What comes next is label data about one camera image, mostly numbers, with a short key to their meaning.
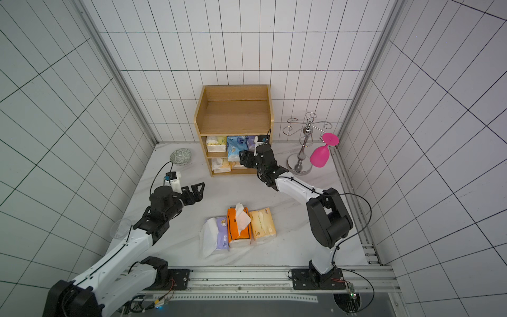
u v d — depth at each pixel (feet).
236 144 3.02
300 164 3.52
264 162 2.24
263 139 2.52
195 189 2.40
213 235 2.56
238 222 2.65
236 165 3.36
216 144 2.95
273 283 2.39
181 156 3.61
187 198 2.33
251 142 3.02
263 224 2.67
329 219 1.55
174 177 2.35
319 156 3.00
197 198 2.40
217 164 3.24
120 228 2.85
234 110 2.98
